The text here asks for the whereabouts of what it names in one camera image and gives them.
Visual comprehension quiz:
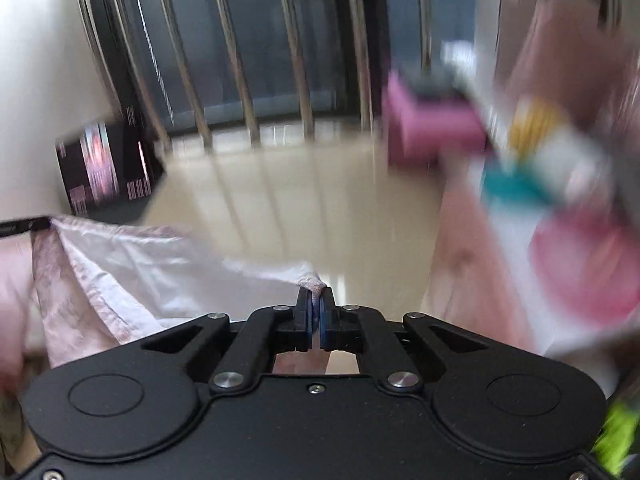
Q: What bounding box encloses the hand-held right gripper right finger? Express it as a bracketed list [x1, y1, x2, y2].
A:
[319, 286, 495, 393]

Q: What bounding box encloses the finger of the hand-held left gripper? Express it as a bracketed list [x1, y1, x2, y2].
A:
[0, 216, 54, 237]

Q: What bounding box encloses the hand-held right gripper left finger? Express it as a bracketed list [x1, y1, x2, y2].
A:
[141, 286, 317, 394]

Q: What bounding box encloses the pink satin lace garment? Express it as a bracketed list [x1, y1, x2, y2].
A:
[30, 212, 332, 368]

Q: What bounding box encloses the black printed box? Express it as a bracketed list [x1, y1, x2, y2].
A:
[54, 119, 167, 213]

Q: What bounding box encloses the magenta box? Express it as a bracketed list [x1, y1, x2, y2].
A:
[382, 71, 488, 165]

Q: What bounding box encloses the teal packet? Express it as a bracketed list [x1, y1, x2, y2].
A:
[480, 162, 556, 210]

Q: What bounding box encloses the round pink item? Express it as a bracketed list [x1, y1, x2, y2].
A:
[527, 207, 640, 318]

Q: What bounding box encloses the metal window railing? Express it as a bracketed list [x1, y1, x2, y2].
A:
[70, 0, 501, 153]

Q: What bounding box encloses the white and yellow packet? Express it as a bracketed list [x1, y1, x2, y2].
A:
[505, 97, 608, 181]

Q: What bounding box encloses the neon green cloth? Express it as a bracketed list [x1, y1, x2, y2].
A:
[592, 397, 640, 478]

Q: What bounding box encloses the salmon pink cardboard box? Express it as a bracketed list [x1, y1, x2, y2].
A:
[515, 0, 631, 126]

